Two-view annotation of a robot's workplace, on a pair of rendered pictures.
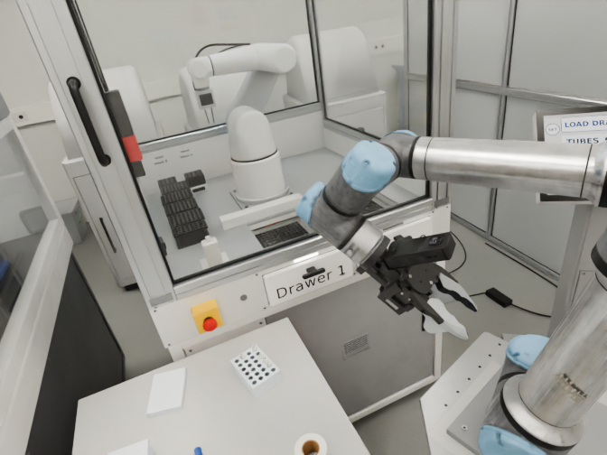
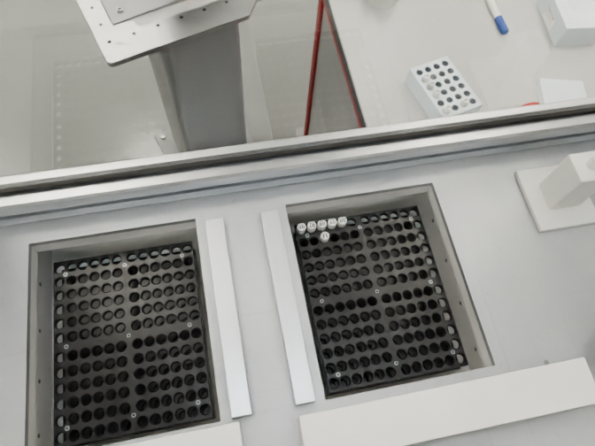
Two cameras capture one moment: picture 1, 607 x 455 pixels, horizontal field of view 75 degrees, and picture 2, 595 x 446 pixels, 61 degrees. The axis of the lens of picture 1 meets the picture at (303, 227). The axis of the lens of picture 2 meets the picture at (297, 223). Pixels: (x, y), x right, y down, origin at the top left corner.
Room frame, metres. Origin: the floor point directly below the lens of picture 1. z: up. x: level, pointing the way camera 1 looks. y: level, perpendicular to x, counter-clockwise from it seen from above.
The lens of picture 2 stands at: (1.40, -0.04, 1.53)
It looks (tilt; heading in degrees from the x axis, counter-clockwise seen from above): 65 degrees down; 181
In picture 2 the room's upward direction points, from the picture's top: 7 degrees clockwise
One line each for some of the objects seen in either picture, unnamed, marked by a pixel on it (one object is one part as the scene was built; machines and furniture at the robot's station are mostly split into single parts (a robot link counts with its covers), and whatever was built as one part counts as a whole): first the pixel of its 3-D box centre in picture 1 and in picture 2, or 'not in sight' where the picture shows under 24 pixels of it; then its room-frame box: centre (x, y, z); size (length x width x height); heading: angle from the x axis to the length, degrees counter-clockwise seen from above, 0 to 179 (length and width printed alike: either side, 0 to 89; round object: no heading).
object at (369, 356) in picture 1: (292, 301); not in sight; (1.47, 0.11, 0.40); 1.03 x 0.95 x 0.80; 109
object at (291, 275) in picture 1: (310, 275); not in sight; (1.00, 0.00, 0.87); 0.29 x 0.02 x 0.11; 109
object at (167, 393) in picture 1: (167, 391); not in sight; (0.74, 0.43, 0.77); 0.13 x 0.09 x 0.02; 6
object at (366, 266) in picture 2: not in sight; (372, 297); (1.19, 0.07, 0.87); 0.22 x 0.18 x 0.06; 19
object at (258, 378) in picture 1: (256, 370); not in sight; (0.75, 0.19, 0.78); 0.12 x 0.08 x 0.04; 33
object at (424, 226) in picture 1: (395, 244); not in sight; (1.10, -0.29, 0.87); 0.29 x 0.02 x 0.11; 109
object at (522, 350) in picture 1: (536, 376); not in sight; (0.48, -0.39, 0.94); 0.13 x 0.12 x 0.14; 140
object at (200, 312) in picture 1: (207, 316); not in sight; (0.88, 0.31, 0.88); 0.07 x 0.05 x 0.07; 109
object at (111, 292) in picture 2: not in sight; (135, 341); (1.29, -0.23, 0.87); 0.22 x 0.18 x 0.06; 19
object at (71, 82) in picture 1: (88, 125); not in sight; (0.85, 0.41, 1.45); 0.05 x 0.03 x 0.19; 19
